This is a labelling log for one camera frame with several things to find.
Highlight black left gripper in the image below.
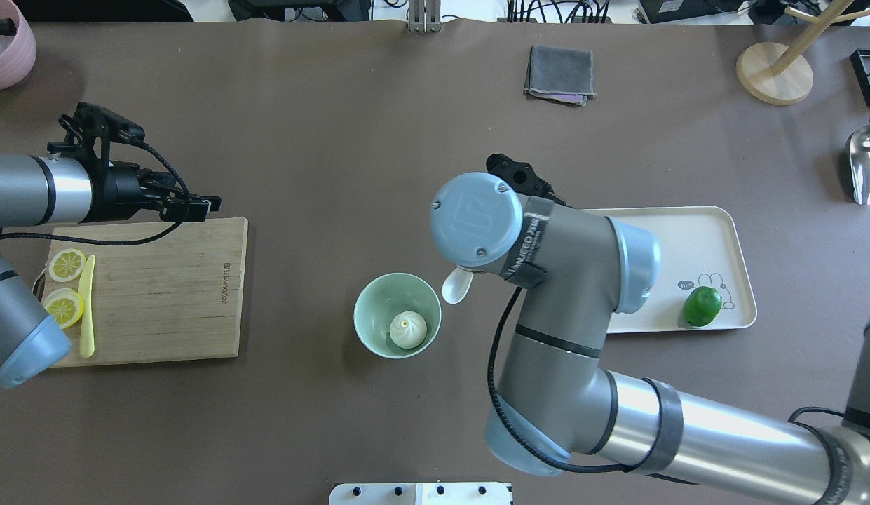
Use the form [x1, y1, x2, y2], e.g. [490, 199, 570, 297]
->
[91, 163, 222, 223]

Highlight white steamed bun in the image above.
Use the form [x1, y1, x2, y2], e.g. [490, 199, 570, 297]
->
[388, 311, 428, 349]

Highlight white ceramic spoon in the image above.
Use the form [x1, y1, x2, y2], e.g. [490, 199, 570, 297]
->
[441, 267, 475, 304]

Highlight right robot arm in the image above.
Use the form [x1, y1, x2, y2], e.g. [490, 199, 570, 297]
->
[430, 173, 870, 504]

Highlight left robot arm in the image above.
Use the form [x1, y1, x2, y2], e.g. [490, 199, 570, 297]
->
[0, 152, 222, 389]

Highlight pink bowl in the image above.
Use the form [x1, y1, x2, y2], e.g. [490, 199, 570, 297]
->
[0, 1, 37, 90]

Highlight light green bowl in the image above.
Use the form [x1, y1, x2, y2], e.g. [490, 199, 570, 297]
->
[353, 273, 443, 359]

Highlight wooden cutting board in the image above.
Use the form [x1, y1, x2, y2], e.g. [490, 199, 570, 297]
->
[53, 217, 249, 368]

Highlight yellow plastic knife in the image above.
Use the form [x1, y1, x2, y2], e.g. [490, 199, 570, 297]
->
[78, 255, 96, 358]

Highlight lower lemon slice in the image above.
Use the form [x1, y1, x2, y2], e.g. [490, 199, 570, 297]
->
[46, 248, 88, 283]

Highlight upper lemon slice stack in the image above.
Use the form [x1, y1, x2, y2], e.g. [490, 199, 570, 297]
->
[41, 288, 86, 330]

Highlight folded grey cloth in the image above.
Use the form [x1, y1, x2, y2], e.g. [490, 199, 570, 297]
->
[522, 44, 596, 107]

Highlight cream rabbit tray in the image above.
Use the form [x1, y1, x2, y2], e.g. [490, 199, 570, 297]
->
[592, 206, 757, 335]

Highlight green lime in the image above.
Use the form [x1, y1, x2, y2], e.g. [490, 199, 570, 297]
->
[684, 285, 723, 327]

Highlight wooden cup tree stand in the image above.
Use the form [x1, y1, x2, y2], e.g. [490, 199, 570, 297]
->
[735, 1, 870, 106]

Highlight mirror tray with glass rack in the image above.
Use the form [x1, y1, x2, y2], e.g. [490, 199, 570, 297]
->
[849, 48, 870, 107]

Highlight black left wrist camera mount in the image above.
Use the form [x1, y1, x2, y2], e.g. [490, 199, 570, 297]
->
[46, 102, 146, 170]

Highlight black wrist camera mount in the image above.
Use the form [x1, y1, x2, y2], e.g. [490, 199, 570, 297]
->
[46, 102, 146, 170]
[485, 153, 569, 207]

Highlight aluminium frame post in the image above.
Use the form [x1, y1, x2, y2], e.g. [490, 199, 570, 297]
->
[407, 0, 443, 33]

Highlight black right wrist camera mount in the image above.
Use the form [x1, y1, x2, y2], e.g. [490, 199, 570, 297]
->
[485, 153, 569, 207]

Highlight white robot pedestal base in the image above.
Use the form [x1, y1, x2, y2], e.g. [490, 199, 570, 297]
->
[328, 480, 515, 504]

